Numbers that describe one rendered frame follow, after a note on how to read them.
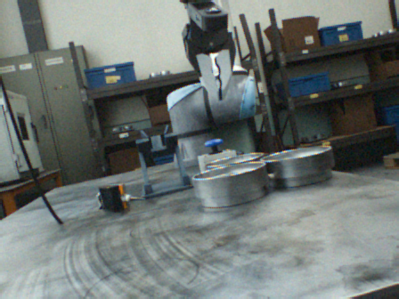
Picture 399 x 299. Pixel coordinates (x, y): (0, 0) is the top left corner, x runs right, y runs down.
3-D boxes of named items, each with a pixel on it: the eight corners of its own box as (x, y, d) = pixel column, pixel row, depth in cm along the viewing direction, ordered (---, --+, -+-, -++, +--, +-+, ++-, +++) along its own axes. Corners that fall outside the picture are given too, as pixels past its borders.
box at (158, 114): (193, 118, 407) (186, 83, 405) (146, 128, 399) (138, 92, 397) (188, 120, 449) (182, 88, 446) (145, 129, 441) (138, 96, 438)
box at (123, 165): (156, 179, 405) (149, 144, 402) (110, 189, 393) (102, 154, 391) (151, 176, 444) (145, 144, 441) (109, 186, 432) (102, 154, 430)
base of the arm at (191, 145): (173, 166, 122) (166, 136, 121) (217, 156, 124) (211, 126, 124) (177, 170, 107) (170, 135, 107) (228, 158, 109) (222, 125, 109)
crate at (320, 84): (316, 93, 473) (313, 76, 472) (331, 90, 436) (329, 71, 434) (277, 101, 465) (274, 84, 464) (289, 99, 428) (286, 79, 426)
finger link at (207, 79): (215, 102, 76) (205, 57, 75) (222, 100, 70) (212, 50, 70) (199, 106, 75) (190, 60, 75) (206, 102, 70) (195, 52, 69)
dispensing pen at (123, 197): (134, 187, 55) (88, 188, 68) (140, 215, 55) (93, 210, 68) (147, 183, 56) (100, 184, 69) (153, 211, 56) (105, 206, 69)
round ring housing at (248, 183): (269, 201, 47) (263, 169, 47) (189, 214, 50) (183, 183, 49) (272, 184, 57) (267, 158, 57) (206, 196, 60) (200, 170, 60)
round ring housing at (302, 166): (297, 172, 64) (292, 148, 64) (352, 171, 55) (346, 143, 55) (250, 188, 58) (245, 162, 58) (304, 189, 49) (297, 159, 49)
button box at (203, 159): (240, 171, 79) (235, 148, 79) (207, 179, 78) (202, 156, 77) (231, 168, 87) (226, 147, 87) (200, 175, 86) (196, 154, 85)
